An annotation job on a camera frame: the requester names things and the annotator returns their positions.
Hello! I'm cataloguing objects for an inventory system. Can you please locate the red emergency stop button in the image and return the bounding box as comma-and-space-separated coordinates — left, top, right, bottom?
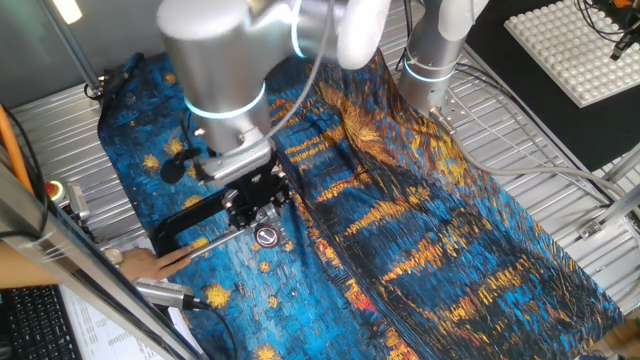
43, 179, 92, 222

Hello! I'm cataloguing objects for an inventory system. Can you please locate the black C-clamp silver screw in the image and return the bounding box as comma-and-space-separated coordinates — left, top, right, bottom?
151, 187, 257, 261

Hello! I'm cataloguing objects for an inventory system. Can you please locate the printed paper sheet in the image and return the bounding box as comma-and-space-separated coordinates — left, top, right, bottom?
59, 234, 204, 360

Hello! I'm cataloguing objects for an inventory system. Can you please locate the white lamp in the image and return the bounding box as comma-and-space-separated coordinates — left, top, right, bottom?
51, 0, 83, 25

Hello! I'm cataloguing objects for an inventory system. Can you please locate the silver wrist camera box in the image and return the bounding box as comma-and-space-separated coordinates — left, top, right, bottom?
203, 141, 275, 187

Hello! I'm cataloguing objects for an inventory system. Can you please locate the person left hand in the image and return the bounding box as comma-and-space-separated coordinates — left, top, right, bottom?
121, 244, 194, 282

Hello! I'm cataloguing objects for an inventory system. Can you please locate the blue starry painting cloth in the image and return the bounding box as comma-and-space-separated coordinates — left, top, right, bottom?
97, 47, 626, 360

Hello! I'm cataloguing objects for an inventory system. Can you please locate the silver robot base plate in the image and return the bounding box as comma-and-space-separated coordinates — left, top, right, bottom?
432, 89, 479, 132

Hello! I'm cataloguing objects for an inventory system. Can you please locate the black mat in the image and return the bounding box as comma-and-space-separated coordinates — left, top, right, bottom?
462, 0, 640, 174

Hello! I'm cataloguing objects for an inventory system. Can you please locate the thick grey robot cable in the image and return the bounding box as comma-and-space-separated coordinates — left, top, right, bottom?
428, 106, 640, 216

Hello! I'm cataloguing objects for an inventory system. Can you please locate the gold wristwatch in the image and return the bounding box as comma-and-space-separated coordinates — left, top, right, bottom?
102, 247, 125, 268

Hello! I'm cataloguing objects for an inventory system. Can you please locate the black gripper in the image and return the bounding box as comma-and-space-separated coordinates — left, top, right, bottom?
223, 167, 293, 229

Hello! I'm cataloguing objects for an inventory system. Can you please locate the black clip with cables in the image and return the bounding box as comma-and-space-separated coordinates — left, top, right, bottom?
574, 0, 640, 62

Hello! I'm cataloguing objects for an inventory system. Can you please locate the aluminium strut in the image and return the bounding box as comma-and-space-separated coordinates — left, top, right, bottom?
602, 144, 640, 184
579, 185, 640, 240

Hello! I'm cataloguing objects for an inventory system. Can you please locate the silver finned camera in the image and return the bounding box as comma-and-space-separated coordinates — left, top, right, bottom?
130, 276, 196, 312

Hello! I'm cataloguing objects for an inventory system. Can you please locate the black camera cable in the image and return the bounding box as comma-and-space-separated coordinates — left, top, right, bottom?
182, 294, 240, 360

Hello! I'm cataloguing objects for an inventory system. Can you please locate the black round microphone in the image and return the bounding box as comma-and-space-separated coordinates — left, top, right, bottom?
159, 147, 204, 185

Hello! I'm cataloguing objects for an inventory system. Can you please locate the slim aluminium post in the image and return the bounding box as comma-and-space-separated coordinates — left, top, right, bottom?
37, 0, 105, 97

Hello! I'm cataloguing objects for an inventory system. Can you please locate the silver lever bracket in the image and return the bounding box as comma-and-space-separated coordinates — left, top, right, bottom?
252, 202, 289, 246

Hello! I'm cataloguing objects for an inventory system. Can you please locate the orange cable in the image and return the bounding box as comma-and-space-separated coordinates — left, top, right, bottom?
0, 102, 35, 197

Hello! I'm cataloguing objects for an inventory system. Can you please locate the white bumpy panel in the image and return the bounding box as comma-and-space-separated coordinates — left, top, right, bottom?
503, 0, 640, 109

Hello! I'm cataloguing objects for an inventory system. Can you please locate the black keyboard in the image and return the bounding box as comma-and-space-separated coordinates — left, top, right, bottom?
0, 284, 84, 360

